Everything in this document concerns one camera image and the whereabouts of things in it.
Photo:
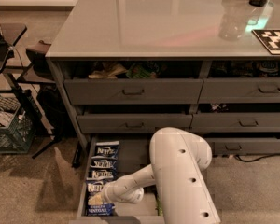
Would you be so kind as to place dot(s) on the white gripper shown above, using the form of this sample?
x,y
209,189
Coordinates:
x,y
109,192

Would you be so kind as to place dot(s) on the blue kettle chip bag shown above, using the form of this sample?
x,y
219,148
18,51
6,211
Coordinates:
x,y
107,149
96,206
103,163
102,174

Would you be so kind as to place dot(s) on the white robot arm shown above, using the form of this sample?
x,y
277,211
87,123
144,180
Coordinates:
x,y
177,159

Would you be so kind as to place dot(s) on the open bottom left drawer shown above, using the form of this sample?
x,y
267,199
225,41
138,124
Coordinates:
x,y
133,155

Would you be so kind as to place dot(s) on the front green Kettle chip bag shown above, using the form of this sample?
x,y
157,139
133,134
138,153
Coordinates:
x,y
158,206

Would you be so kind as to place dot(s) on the middle left grey drawer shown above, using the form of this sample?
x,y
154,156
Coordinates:
x,y
132,118

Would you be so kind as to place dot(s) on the grey drawer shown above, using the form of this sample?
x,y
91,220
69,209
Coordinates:
x,y
240,82
241,118
244,145
132,118
179,83

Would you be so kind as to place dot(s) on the top left grey drawer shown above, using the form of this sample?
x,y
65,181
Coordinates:
x,y
179,83

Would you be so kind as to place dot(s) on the middle right grey drawer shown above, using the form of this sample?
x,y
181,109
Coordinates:
x,y
241,118

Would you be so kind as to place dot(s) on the tan snack bag in drawer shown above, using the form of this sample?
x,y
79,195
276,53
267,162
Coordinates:
x,y
107,70

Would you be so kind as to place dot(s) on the bottom right grey drawer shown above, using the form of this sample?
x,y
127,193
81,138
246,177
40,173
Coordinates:
x,y
244,145

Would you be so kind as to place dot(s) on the green snack bag in drawer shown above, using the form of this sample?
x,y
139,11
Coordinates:
x,y
142,70

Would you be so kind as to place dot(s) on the grey drawer cabinet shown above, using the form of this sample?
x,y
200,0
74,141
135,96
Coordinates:
x,y
161,31

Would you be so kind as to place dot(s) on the top right grey drawer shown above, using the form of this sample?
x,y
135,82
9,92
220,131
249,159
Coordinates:
x,y
240,82

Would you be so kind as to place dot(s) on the green plastic crate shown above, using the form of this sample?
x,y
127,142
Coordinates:
x,y
16,128

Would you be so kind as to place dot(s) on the black white marker tag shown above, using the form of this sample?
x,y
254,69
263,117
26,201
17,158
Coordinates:
x,y
270,39

